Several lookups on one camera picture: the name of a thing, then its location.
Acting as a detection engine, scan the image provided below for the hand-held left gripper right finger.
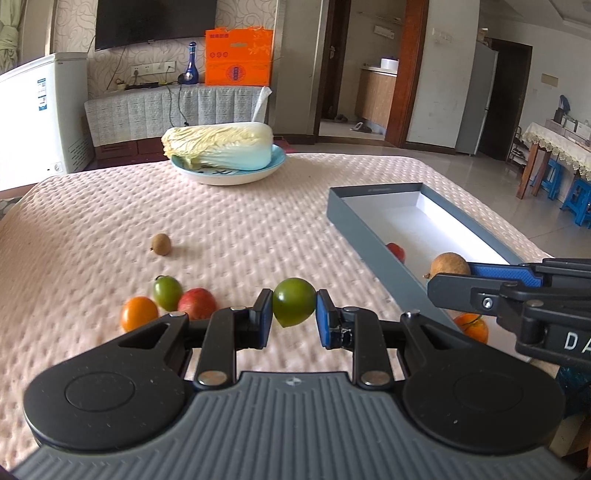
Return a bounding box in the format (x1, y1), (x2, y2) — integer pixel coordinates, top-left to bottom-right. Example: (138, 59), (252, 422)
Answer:
(315, 289), (486, 389)

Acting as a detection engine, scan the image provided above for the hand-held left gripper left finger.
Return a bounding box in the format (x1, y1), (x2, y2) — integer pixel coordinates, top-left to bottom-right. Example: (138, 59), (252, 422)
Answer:
(104, 288), (274, 389)

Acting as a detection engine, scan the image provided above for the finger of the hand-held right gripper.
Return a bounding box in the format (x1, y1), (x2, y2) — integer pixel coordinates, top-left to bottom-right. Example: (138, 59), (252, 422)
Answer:
(427, 272), (546, 324)
(469, 257), (591, 302)

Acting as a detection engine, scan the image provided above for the large brown round fruit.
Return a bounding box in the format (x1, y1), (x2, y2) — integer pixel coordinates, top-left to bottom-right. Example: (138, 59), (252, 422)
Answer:
(424, 252), (472, 280)

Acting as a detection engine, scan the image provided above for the green tomato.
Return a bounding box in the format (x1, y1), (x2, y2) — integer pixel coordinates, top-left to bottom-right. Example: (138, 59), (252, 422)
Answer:
(153, 275), (184, 311)
(272, 277), (317, 329)

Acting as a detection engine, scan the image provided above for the tangerine with stem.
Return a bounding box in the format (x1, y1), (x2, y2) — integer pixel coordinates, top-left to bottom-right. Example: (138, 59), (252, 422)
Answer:
(452, 313), (489, 345)

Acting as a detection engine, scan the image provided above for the grey rectangular box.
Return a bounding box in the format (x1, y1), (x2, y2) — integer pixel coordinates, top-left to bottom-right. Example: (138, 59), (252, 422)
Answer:
(326, 183), (553, 343)

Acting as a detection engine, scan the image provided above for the red apple-shaped fruit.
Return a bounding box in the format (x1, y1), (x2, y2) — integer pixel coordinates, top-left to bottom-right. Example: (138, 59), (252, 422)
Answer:
(178, 287), (218, 321)

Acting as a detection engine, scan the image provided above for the pink quilted tablecloth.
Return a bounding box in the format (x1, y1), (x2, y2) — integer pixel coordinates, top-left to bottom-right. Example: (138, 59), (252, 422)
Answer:
(0, 152), (555, 468)

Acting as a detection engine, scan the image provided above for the blue plastic stool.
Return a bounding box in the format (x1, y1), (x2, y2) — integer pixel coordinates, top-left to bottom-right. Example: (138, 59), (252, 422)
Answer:
(561, 178), (591, 227)
(531, 159), (562, 199)

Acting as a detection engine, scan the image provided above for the orange tomato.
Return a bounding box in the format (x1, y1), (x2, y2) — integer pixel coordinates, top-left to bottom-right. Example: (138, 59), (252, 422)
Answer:
(120, 296), (159, 334)

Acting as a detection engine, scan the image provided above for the side table with lace cloth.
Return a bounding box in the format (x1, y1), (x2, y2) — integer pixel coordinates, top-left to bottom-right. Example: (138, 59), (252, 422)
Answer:
(516, 122), (591, 200)

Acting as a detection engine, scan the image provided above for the light blue plate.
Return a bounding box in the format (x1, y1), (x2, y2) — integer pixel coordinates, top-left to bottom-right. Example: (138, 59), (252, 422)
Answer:
(171, 144), (287, 186)

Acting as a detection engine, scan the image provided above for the dark wooden doorway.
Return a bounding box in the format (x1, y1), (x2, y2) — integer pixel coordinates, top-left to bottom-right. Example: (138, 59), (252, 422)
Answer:
(478, 39), (534, 160)

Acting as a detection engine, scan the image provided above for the grey refrigerator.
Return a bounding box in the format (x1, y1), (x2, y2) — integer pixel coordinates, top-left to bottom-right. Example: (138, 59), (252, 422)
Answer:
(456, 41), (500, 156)

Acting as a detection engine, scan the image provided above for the napa cabbage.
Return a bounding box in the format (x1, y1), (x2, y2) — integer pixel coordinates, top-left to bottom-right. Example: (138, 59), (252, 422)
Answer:
(161, 122), (274, 171)

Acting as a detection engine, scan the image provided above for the wooden kitchen counter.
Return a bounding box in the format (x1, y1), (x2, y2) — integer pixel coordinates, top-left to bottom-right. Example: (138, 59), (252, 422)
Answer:
(355, 65), (398, 128)

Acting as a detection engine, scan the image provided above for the white plastic bag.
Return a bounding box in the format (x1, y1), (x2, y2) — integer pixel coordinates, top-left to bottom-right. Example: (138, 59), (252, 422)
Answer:
(251, 85), (273, 123)

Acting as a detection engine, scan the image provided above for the dark wooden tv cabinet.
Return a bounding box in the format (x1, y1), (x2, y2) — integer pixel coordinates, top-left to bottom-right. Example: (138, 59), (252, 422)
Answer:
(94, 137), (167, 161)

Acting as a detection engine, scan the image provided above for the grey patterned cabinet cloth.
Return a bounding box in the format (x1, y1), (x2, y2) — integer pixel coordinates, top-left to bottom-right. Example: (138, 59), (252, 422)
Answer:
(84, 84), (271, 147)

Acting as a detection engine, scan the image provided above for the blue glass bottle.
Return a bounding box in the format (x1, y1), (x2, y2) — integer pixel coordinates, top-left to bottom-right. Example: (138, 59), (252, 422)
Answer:
(185, 41), (201, 85)

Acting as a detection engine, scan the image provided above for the dark brown door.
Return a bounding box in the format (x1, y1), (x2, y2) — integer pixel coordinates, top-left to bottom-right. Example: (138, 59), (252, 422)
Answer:
(318, 0), (352, 123)

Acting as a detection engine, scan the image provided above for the orange gift box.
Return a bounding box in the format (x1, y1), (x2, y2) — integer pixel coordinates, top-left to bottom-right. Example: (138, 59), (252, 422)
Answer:
(204, 28), (274, 87)

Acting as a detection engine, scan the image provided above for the white chest freezer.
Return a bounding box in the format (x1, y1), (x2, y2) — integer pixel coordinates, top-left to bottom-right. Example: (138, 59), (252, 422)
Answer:
(0, 52), (93, 192)

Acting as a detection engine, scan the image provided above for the pale green curtain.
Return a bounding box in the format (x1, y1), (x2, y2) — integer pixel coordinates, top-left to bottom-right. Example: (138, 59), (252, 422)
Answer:
(0, 0), (31, 75)

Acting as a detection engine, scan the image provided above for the black cable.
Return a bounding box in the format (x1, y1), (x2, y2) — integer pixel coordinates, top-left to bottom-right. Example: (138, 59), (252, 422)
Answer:
(168, 85), (190, 126)

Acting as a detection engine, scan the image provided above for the brown wooden door frame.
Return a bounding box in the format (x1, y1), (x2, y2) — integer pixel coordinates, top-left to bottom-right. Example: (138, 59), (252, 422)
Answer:
(385, 0), (430, 149)

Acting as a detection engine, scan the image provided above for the black wall television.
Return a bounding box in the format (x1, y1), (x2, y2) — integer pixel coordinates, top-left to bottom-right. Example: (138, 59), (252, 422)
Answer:
(95, 0), (218, 52)

